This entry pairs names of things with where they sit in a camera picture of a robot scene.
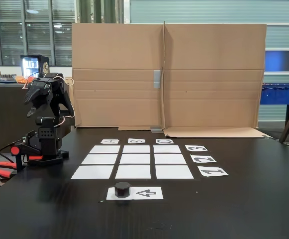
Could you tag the dark brown counter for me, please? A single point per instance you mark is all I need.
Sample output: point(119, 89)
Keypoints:
point(0, 112)

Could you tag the paper label letter C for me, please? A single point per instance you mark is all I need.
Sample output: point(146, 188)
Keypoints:
point(158, 142)

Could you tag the paper label letter B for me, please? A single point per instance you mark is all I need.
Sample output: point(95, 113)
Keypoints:
point(130, 142)

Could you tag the blue foosball table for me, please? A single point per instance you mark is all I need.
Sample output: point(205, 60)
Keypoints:
point(278, 95)

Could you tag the white arrow paper sheet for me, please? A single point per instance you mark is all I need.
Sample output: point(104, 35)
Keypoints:
point(156, 197)

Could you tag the brown cardboard panel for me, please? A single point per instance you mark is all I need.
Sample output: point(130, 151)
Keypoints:
point(117, 49)
point(214, 49)

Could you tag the black octagonal token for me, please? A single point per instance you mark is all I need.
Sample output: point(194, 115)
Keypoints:
point(122, 190)

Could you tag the paper label number 3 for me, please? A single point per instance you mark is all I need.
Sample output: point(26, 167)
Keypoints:
point(187, 149)

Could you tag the black mini fridge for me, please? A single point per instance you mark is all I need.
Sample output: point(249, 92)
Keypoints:
point(44, 65)

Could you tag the paper label number 2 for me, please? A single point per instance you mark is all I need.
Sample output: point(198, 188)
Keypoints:
point(195, 161)

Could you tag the grey tape strip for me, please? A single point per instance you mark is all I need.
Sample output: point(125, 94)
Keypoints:
point(156, 130)
point(157, 79)

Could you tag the white paper grid square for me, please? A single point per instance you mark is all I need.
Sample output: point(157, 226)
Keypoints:
point(105, 149)
point(170, 159)
point(135, 159)
point(99, 159)
point(133, 172)
point(92, 172)
point(136, 149)
point(174, 172)
point(167, 149)

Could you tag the orange snack pile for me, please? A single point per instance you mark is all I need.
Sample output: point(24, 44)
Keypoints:
point(22, 79)

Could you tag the paper label letter A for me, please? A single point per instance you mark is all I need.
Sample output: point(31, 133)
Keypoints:
point(103, 142)

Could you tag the paper label number 1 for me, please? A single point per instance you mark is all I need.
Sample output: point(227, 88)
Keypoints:
point(206, 175)

